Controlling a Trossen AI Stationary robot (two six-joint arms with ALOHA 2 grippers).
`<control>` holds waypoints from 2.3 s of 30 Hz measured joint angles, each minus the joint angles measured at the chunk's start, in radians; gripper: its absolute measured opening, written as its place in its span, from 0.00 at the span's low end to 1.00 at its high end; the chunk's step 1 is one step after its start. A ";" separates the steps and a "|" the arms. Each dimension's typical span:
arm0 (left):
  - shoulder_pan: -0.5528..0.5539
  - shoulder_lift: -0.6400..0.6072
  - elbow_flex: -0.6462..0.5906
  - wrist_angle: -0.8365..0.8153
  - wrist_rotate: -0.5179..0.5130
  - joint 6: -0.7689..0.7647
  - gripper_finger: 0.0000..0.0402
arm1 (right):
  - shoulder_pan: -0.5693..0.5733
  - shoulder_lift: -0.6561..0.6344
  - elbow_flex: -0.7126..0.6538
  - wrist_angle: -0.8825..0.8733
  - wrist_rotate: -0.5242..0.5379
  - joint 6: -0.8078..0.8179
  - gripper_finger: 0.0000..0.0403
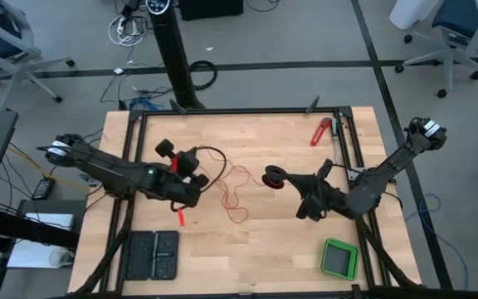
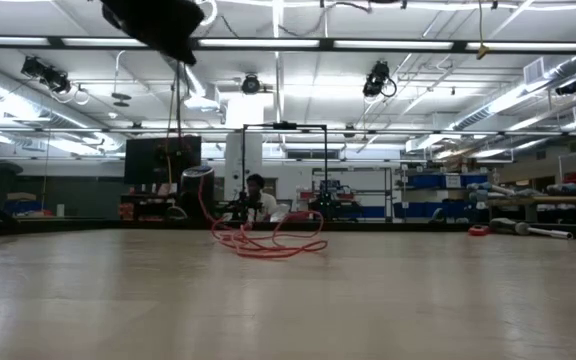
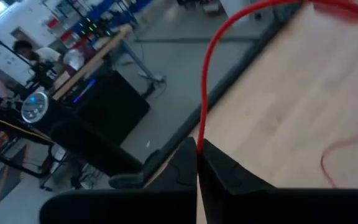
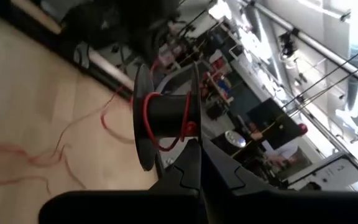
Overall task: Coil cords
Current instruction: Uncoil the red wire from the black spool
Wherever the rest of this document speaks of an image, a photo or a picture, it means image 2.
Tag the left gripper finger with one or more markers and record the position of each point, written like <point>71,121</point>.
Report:
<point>184,55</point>

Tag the thin black hanging pole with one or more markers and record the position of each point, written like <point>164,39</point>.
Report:
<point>178,100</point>

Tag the black monitor screen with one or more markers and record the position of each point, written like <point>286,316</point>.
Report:
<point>143,160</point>

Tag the black tower fan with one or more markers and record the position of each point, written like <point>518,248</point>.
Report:
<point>198,195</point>

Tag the black overhead light beam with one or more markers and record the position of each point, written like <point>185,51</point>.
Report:
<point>325,44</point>

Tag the person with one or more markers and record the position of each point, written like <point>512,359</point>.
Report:
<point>263,200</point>

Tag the hanging yellow plug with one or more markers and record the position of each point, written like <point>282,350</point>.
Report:
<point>483,50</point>

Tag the red utility knife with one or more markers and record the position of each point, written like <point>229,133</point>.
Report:
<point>479,230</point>

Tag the wooden workbench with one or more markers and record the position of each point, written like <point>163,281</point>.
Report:
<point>548,201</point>

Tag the black mounted camera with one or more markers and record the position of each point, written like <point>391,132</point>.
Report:
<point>375,80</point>
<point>50,75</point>
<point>250,84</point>

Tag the black background rig frame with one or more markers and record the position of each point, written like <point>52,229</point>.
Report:
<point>325,150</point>

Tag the black aluminium table frame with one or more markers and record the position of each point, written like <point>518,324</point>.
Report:
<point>118,227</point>

